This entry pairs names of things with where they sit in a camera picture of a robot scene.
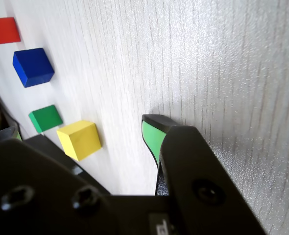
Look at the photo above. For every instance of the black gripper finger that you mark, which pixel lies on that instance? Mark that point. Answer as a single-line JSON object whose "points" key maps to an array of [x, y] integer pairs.
{"points": [[196, 159], [31, 171]]}

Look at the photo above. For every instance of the green wooden cube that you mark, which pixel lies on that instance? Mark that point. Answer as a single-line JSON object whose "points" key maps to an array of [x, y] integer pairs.
{"points": [[46, 118]]}

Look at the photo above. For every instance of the yellow wooden cube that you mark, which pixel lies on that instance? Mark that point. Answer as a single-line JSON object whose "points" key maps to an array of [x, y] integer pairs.
{"points": [[82, 140]]}

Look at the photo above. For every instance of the blue wooden cube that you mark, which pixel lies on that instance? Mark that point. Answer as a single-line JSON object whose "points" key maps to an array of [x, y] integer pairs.
{"points": [[33, 66]]}

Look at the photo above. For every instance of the red wooden cube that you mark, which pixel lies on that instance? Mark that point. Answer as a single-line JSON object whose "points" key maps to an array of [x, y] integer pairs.
{"points": [[3, 30]]}

